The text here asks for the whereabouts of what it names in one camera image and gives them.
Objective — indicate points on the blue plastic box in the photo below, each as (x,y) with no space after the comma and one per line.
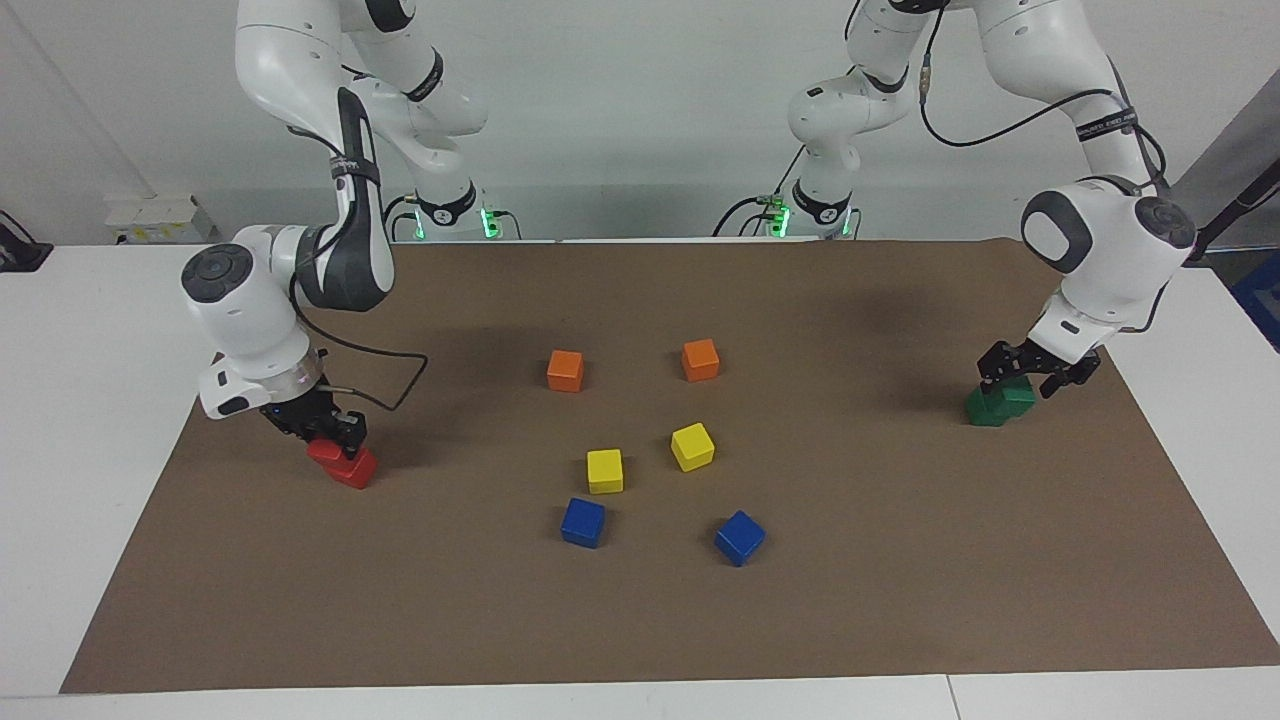
(1262,300)

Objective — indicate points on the brown table mat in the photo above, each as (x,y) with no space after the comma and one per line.
(640,620)

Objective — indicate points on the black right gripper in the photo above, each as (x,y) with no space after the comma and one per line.
(315,418)

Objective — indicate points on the green wooden block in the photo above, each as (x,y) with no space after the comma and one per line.
(985,412)
(1018,398)

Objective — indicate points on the orange wooden block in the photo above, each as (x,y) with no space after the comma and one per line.
(700,360)
(565,370)

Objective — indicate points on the yellow wooden block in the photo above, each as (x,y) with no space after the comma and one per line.
(692,446)
(604,470)

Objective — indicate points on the blue wooden block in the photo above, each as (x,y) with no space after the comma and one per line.
(583,522)
(740,537)

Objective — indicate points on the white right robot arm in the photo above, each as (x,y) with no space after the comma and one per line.
(250,330)

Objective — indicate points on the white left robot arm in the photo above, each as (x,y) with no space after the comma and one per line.
(1110,260)

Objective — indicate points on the black stand foot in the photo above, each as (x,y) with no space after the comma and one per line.
(22,255)

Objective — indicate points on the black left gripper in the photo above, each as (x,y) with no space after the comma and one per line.
(1015,362)

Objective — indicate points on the white wall socket box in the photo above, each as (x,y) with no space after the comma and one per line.
(160,218)

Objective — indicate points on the black pole stand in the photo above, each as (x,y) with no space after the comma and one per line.
(1245,195)

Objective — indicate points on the red wooden block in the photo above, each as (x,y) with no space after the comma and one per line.
(358,472)
(322,451)

